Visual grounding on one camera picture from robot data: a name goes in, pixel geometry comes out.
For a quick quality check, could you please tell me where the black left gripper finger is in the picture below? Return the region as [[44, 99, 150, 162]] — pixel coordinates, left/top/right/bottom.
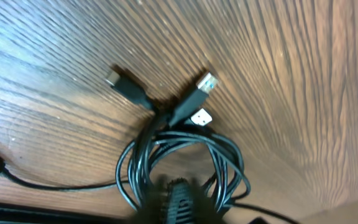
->
[[160, 178, 195, 224]]

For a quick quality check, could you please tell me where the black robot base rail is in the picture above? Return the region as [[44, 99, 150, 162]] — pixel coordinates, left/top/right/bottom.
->
[[0, 202, 127, 224]]

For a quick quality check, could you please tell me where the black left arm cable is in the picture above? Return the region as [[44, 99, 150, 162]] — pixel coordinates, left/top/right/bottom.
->
[[225, 202, 301, 224]]

